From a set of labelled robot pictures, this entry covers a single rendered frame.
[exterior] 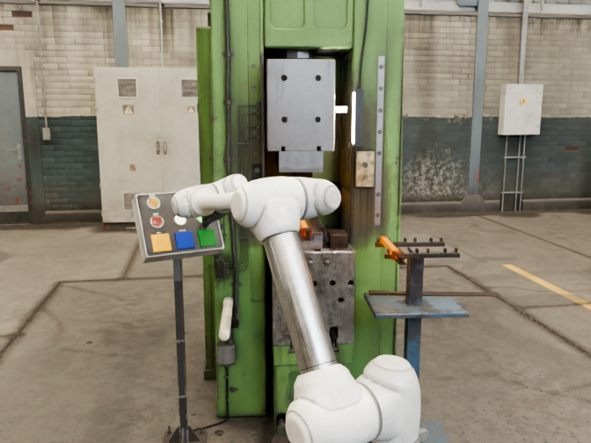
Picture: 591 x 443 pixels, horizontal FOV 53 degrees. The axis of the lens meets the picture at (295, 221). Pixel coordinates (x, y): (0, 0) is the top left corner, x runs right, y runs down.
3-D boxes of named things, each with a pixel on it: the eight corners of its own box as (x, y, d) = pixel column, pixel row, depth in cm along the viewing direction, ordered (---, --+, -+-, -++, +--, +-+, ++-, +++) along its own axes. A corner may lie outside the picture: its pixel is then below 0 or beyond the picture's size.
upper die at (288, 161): (323, 171, 266) (323, 151, 264) (279, 172, 265) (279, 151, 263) (313, 163, 307) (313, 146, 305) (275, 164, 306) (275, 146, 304)
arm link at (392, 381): (432, 437, 162) (435, 362, 158) (382, 458, 152) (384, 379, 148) (391, 412, 175) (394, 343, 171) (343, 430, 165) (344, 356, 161)
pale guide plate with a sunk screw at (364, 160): (374, 186, 281) (375, 151, 278) (355, 187, 280) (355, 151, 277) (373, 186, 283) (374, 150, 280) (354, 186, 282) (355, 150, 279)
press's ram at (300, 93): (353, 150, 265) (354, 59, 258) (267, 151, 262) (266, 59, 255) (339, 145, 306) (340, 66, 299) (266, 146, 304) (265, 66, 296)
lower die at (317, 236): (322, 248, 272) (322, 230, 271) (279, 249, 271) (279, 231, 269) (313, 230, 314) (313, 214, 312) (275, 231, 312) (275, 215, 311)
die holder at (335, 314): (353, 344, 276) (355, 250, 267) (273, 345, 273) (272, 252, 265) (337, 305, 331) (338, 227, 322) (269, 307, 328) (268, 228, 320)
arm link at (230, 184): (233, 183, 232) (203, 190, 225) (246, 166, 219) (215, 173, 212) (243, 207, 230) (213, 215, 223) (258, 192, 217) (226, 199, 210)
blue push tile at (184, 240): (194, 247, 247) (191, 230, 249) (177, 249, 243) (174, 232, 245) (193, 248, 249) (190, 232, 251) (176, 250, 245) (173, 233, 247)
